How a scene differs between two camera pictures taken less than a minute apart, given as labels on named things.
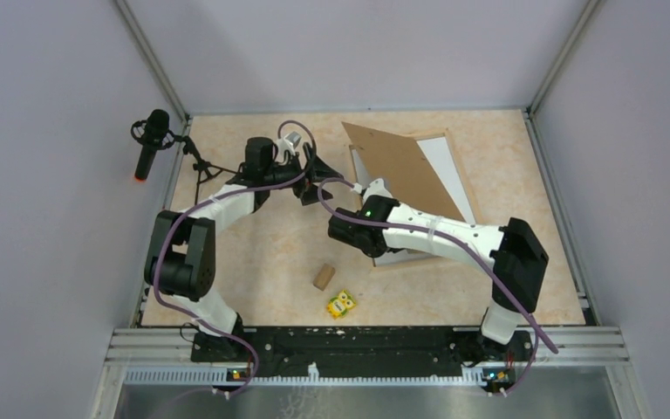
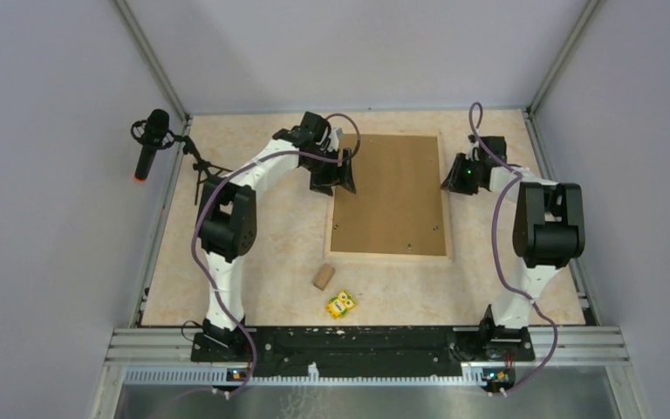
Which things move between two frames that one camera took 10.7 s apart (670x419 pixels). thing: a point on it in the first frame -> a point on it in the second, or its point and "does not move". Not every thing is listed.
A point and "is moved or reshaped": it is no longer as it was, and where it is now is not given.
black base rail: x=365 y=352 does not move
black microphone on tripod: x=153 y=133 does not move
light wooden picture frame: x=460 y=170 -> x=331 y=206
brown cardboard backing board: x=400 y=162 is moved or reshaped
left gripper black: x=320 y=170 -> x=322 y=183
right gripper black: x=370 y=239 -> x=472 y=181
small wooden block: x=324 y=277 does not move
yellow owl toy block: x=339 y=305 does not move
